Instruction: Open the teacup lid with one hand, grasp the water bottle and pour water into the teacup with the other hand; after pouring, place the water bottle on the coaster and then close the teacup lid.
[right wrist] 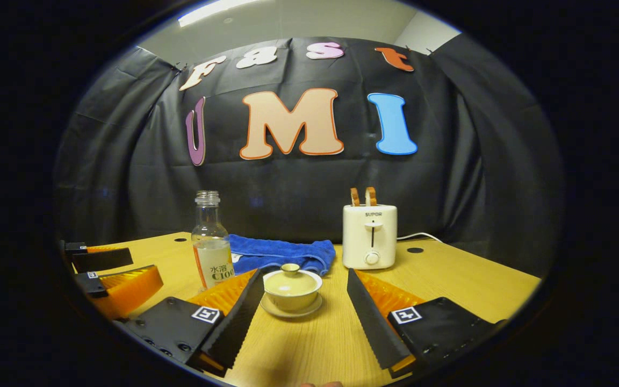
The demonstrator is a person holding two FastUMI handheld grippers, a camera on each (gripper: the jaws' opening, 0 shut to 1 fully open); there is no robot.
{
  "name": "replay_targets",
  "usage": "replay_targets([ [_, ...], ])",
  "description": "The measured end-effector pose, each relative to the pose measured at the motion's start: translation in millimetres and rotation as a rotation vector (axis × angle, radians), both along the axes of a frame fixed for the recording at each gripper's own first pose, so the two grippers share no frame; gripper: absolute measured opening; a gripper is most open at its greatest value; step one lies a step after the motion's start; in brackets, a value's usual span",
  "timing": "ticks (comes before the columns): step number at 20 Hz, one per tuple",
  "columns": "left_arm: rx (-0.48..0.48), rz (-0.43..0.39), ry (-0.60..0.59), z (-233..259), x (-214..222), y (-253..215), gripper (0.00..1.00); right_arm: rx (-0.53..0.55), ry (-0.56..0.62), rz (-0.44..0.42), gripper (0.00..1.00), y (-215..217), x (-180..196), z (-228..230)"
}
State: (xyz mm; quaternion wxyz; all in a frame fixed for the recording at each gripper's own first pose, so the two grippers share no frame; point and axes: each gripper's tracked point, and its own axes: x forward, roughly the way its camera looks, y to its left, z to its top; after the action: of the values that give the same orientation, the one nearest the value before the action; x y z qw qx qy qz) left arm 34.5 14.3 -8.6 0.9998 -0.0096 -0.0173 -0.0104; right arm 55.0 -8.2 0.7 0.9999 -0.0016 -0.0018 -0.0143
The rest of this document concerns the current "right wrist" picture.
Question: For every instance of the black backdrop cloth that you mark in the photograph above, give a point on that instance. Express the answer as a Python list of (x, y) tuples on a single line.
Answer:
[(315, 177)]

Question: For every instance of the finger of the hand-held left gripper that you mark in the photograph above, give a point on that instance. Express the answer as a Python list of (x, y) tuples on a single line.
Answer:
[(92, 284), (102, 259)]

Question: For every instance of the clear water bottle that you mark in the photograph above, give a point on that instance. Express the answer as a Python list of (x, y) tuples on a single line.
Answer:
[(210, 252)]

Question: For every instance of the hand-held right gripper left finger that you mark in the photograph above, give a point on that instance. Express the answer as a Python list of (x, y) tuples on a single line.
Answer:
[(237, 328)]

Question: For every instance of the white toaster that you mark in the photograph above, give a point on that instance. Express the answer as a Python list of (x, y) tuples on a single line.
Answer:
[(368, 236)]

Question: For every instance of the teacup saucer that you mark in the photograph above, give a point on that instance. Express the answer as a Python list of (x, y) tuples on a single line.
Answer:
[(310, 309)]

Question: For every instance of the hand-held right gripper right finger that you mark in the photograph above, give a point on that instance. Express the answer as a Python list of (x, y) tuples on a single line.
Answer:
[(376, 328)]

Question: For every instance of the blue towel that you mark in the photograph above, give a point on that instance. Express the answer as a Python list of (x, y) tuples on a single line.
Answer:
[(288, 250)]

